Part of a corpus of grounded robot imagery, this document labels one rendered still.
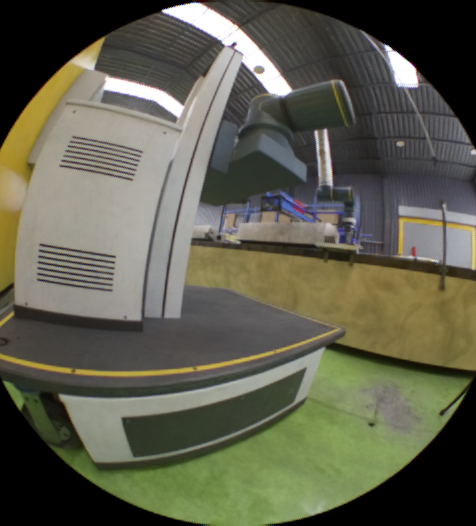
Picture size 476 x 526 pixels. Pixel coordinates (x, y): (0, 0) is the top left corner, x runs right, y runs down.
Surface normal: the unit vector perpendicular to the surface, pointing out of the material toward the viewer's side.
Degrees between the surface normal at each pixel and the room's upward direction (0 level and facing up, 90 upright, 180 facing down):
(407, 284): 90
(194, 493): 0
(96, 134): 90
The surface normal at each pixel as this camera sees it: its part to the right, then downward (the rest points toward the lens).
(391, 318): -0.67, -0.11
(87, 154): 0.59, 0.10
